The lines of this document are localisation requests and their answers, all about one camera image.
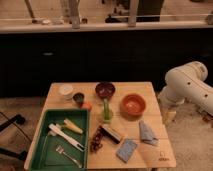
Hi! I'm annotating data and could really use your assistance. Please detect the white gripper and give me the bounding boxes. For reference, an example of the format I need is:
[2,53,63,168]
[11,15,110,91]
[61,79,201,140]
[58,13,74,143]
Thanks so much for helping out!
[161,106,177,125]

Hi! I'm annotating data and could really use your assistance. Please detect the grey blue towel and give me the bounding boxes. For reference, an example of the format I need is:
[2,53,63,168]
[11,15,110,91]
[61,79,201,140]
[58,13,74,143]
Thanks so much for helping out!
[139,120,158,146]

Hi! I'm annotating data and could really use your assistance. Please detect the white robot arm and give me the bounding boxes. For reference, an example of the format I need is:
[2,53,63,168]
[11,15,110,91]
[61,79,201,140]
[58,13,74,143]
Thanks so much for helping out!
[158,61,213,127]

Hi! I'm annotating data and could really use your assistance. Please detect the orange bowl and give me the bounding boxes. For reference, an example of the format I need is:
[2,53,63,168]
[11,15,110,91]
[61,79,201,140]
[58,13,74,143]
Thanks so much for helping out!
[120,93,146,116]

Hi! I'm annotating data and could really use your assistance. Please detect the purple bowl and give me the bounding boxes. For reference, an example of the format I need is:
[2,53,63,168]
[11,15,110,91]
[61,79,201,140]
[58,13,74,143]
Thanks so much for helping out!
[95,82,115,99]

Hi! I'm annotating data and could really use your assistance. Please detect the blue sponge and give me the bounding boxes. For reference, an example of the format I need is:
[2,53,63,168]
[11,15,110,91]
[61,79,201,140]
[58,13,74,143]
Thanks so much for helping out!
[116,138,137,163]

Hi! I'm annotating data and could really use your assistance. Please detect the green glass vase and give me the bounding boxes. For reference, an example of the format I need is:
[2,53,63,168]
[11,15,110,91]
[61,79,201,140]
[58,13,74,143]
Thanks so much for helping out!
[102,98,113,123]

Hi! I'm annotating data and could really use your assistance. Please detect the black rectangular block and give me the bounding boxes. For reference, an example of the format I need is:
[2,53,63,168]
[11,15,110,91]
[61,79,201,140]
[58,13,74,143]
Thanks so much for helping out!
[101,124,122,144]

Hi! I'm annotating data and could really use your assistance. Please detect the bunch of dark grapes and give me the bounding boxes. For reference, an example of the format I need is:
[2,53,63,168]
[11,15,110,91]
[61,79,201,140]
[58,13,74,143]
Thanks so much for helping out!
[90,127,103,152]

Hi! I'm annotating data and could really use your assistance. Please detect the orange fruit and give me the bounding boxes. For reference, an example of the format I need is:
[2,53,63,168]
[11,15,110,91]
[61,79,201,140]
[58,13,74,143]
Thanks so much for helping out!
[81,102,92,111]

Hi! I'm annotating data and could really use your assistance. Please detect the dark small cup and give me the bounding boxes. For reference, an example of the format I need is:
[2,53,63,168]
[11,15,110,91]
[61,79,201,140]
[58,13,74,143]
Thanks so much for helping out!
[73,92,84,106]

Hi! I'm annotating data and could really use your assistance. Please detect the white cup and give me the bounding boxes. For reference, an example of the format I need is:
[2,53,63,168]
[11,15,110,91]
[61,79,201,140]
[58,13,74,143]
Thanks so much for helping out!
[59,84,74,100]

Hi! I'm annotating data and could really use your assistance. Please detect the green plastic tray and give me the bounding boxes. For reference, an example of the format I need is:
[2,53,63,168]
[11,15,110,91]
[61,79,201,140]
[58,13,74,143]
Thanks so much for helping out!
[29,109,89,171]

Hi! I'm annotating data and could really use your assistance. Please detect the white spatula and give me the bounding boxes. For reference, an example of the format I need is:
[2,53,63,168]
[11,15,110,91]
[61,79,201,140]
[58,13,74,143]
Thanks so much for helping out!
[49,124,85,152]

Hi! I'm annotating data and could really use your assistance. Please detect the silver fork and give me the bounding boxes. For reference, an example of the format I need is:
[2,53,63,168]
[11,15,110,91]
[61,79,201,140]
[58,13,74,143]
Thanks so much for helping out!
[55,145,83,168]

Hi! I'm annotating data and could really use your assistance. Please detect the black chair base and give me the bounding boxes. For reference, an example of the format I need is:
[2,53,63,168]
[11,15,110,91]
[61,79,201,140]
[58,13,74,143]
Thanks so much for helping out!
[0,113,28,161]

